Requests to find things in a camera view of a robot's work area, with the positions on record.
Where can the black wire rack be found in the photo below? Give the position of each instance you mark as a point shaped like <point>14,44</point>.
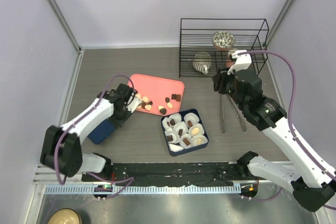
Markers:
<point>207,43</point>

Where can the patterned ceramic bowl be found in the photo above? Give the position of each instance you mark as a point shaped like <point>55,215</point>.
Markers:
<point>223,40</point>

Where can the striped grey mug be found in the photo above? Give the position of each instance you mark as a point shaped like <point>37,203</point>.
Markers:
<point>202,62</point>

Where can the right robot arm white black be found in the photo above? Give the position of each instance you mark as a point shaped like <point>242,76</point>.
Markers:
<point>311,186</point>

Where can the pink mug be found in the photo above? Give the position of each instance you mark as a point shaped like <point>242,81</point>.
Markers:
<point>229,61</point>

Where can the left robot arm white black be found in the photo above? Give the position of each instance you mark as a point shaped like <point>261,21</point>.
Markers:
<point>62,147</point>

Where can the dark blue box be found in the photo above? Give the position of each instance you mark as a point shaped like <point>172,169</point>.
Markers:
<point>183,113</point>

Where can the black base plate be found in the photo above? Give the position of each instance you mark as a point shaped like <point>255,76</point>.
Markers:
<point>205,174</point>

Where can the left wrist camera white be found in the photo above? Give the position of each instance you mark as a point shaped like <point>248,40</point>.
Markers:
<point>133,104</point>

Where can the metal tongs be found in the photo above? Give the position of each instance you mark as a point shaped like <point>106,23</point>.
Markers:
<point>227,111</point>

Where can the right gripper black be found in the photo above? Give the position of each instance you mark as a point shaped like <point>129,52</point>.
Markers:
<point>220,79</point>

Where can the dark square chocolate piece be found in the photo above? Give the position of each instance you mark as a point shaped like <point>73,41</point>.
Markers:
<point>189,123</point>

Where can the pink plastic tray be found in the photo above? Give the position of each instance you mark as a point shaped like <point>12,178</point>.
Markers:
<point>158,92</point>

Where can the beige bowl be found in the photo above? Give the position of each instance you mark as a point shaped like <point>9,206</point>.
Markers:
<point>65,216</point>

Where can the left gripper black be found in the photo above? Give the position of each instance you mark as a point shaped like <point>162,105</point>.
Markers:
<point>118,123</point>

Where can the white paper cupcake liner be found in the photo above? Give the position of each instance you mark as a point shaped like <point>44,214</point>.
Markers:
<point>181,141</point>
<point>204,141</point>
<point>177,117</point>
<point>171,137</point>
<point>180,125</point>
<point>175,148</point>
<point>191,117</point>
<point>165,124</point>
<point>201,130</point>

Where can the white cable chain strip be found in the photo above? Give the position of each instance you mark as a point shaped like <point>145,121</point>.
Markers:
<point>133,190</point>

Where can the dark round chocolate piece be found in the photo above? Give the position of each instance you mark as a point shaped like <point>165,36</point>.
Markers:
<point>163,111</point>

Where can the dark blue box lid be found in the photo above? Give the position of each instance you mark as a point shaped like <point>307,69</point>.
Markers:
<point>101,132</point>

